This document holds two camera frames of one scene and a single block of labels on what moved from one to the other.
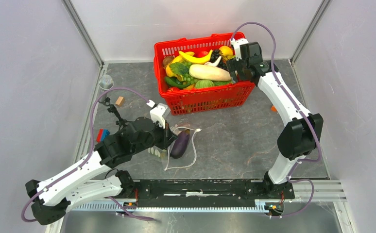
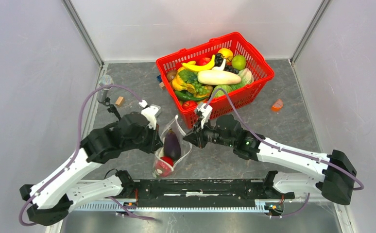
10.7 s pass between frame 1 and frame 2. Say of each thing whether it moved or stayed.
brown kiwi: moved
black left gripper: moved
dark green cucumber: moved
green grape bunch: moved
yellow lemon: stayed
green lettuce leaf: moved
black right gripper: moved
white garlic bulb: moved
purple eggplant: moved
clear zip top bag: moved
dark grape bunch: moved
